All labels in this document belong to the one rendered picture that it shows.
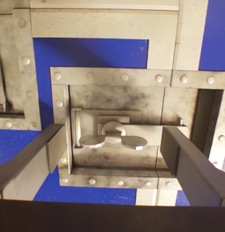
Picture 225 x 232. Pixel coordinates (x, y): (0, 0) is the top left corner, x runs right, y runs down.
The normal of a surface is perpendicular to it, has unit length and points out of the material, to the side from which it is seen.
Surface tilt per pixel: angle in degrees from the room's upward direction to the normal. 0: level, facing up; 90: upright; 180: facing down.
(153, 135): 90
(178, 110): 90
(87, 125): 90
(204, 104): 90
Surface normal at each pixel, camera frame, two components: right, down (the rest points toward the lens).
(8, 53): -0.03, 0.29
